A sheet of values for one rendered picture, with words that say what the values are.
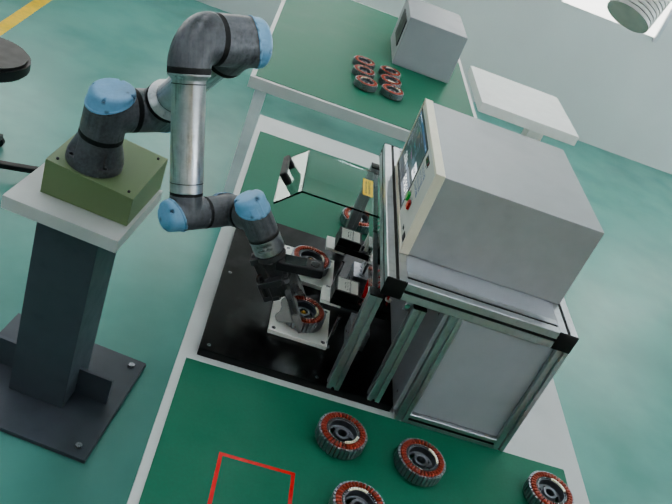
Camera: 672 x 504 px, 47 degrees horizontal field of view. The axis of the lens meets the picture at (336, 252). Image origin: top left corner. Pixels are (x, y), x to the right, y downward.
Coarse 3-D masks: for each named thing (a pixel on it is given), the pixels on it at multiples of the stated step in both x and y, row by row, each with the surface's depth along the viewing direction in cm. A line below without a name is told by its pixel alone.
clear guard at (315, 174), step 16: (304, 160) 203; (320, 160) 205; (336, 160) 208; (304, 176) 194; (320, 176) 197; (336, 176) 200; (352, 176) 203; (368, 176) 207; (288, 192) 190; (304, 192) 188; (320, 192) 190; (336, 192) 193; (352, 192) 196; (352, 208) 189; (368, 208) 192
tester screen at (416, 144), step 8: (416, 128) 194; (416, 136) 191; (424, 136) 182; (408, 144) 198; (416, 144) 188; (424, 144) 179; (408, 152) 195; (416, 152) 185; (424, 152) 176; (408, 160) 191; (416, 160) 182; (400, 168) 198; (400, 176) 195; (400, 184) 192
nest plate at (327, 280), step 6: (288, 246) 219; (288, 252) 216; (330, 270) 216; (300, 276) 208; (324, 276) 213; (330, 276) 214; (306, 282) 207; (312, 282) 208; (318, 282) 209; (324, 282) 210; (330, 282) 211; (318, 288) 208
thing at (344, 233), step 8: (344, 232) 208; (352, 232) 209; (328, 240) 209; (336, 240) 208; (344, 240) 205; (352, 240) 206; (360, 240) 207; (328, 248) 207; (336, 248) 206; (344, 248) 206; (352, 248) 206; (360, 248) 208; (360, 256) 207; (368, 256) 207
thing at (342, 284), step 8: (336, 280) 187; (344, 280) 188; (352, 280) 190; (328, 288) 190; (336, 288) 184; (344, 288) 186; (352, 288) 187; (320, 296) 188; (328, 296) 188; (336, 296) 185; (344, 296) 185; (352, 296) 185; (360, 296) 189; (328, 304) 187; (336, 304) 186; (344, 304) 186; (352, 304) 186; (360, 304) 186; (376, 312) 187
